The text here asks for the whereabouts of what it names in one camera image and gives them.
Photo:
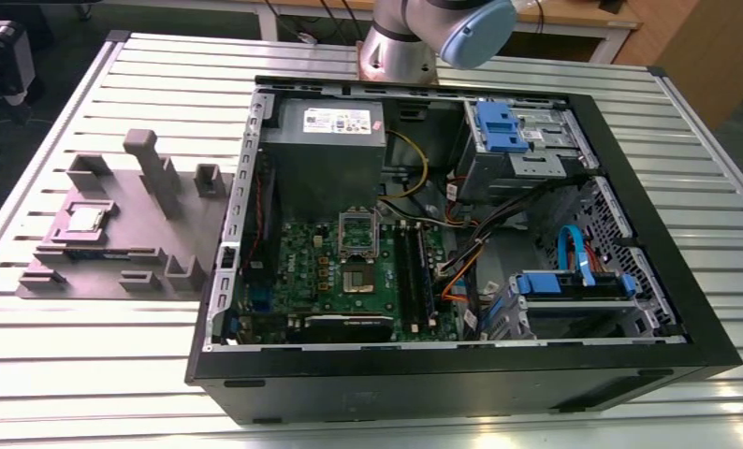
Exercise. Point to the silver disk bay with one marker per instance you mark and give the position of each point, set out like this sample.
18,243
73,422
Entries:
585,306

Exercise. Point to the hard disk in blue carrier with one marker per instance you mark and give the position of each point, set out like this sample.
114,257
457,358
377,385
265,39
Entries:
601,289

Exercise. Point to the installed black RAM stick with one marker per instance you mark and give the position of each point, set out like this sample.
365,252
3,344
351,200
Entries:
423,276

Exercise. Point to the green motherboard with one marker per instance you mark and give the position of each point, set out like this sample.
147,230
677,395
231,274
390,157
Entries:
301,262

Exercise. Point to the wooden desk white frame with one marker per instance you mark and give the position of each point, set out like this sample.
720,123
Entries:
585,21

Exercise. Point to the CPU with silver top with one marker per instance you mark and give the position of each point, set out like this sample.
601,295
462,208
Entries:
83,220

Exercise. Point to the black graphics card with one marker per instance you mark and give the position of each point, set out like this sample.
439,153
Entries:
345,325

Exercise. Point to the spare RAM stick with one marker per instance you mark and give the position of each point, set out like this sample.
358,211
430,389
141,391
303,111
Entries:
98,255

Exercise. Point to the silver drive cage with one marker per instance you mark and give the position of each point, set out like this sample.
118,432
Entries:
533,168

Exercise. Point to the long black RAM slot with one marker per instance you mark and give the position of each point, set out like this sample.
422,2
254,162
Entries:
405,276

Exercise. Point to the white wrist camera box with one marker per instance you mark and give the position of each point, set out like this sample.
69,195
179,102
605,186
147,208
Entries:
19,70

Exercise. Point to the grey parts rack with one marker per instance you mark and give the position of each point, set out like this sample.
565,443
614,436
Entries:
133,243

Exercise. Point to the blue plastic drive latch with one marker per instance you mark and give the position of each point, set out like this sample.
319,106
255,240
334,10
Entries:
501,126

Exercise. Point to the CPU socket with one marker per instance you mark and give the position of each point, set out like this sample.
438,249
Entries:
358,280

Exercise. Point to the small black desk device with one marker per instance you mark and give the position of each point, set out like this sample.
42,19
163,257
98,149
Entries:
610,5

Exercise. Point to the black open PC case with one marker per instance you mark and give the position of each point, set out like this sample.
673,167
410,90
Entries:
407,393

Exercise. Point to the wooden cabinet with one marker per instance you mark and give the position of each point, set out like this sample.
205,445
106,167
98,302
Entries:
713,56

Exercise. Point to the grey power supply unit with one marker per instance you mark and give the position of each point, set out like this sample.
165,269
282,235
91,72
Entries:
326,173

